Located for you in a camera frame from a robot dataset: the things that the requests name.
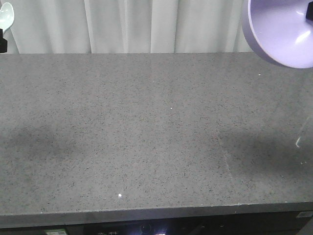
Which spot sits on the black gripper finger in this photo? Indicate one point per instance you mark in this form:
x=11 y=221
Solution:
x=3 y=43
x=309 y=13

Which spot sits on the pale green plastic spoon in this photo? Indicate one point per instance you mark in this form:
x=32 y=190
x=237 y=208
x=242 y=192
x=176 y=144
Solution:
x=7 y=16

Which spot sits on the purple plastic bowl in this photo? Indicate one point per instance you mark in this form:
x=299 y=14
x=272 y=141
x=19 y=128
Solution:
x=278 y=31

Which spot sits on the white curtain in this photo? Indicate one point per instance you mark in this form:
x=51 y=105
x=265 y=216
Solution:
x=126 y=26

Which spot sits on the black built-in dishwasher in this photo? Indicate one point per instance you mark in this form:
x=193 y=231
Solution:
x=44 y=230

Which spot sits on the black drawer disinfection cabinet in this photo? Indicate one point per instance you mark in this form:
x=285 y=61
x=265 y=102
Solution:
x=268 y=223

